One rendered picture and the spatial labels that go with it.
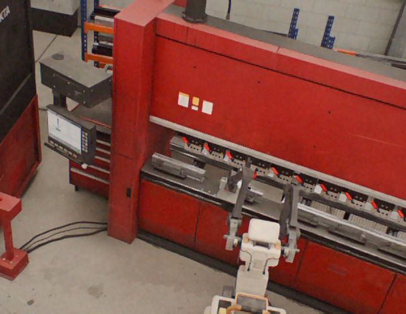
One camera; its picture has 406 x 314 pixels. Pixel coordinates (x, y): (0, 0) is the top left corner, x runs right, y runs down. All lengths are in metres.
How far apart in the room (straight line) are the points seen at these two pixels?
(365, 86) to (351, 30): 4.64
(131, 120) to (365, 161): 1.88
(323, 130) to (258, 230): 0.93
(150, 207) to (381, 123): 2.26
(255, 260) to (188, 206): 1.21
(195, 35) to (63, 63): 1.01
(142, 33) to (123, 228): 2.06
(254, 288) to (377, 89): 1.70
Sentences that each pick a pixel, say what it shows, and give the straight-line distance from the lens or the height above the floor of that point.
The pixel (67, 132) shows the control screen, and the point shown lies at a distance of 4.72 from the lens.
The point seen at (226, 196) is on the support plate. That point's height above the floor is 1.00.
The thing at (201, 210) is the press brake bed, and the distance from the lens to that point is 5.26.
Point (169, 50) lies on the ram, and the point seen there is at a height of 2.06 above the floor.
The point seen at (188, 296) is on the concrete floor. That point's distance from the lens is 5.46.
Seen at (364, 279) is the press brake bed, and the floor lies 0.59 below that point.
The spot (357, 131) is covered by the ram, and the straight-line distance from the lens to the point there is 4.50.
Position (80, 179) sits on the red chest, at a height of 0.22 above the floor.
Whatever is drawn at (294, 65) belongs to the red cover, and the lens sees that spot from 4.33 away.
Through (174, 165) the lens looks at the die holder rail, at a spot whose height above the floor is 0.95.
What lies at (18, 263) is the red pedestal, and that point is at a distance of 5.57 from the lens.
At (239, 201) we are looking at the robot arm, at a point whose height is 1.40.
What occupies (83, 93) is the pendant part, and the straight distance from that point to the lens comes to 4.41.
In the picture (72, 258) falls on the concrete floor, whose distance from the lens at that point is 5.71.
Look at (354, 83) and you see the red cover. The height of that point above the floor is 2.24.
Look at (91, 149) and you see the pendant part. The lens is 4.64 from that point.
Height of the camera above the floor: 4.25
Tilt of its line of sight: 38 degrees down
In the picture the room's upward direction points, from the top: 9 degrees clockwise
